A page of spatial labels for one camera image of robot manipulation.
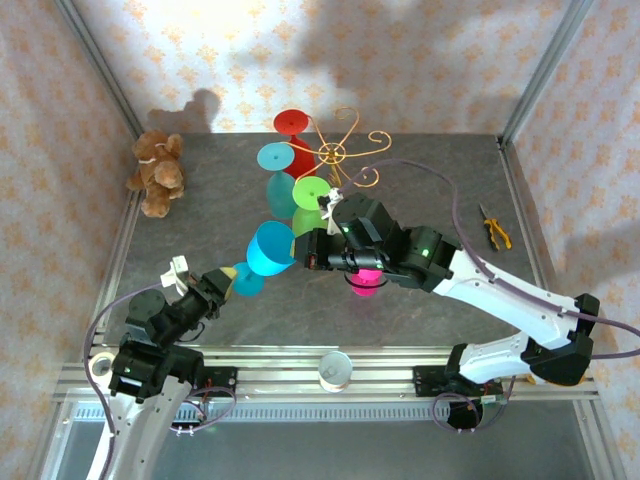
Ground blue plastic wine glass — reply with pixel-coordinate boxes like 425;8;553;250
230;220;298;299

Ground green plastic wine glass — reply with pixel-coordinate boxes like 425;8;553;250
291;175;333;240

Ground pink plastic wine glass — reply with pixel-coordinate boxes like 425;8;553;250
348;267;389;299

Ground teal plastic wine glass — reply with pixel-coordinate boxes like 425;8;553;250
256;142;298;221

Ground gold wire wine glass rack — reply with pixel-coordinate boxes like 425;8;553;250
298;106;394;201

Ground red plastic wine glass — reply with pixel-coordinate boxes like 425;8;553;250
273;109;317;180

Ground white tape roll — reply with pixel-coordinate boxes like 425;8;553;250
85;351;119;380

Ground brown teddy bear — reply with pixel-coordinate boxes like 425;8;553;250
124;130;187;220

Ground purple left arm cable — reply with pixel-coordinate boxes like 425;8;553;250
83;280;169;480

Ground aluminium table side rail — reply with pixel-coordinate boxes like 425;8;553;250
497;135;599;386
82;134;151;361

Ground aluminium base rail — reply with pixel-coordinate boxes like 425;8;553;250
52;347;599;404

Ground yellow handled pliers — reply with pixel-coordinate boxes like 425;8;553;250
478;202;513;252

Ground left base wire loop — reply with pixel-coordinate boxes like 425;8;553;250
169;384;237;437

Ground base wire loop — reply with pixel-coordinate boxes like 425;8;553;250
432;389;514;436
169;384;237;437

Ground slotted metal cable duct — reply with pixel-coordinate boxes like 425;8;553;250
74;402;586;424

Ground right base wire loop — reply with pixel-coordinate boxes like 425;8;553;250
432;389;514;436

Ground aluminium frame post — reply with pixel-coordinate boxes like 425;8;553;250
497;0;599;146
52;0;149;139

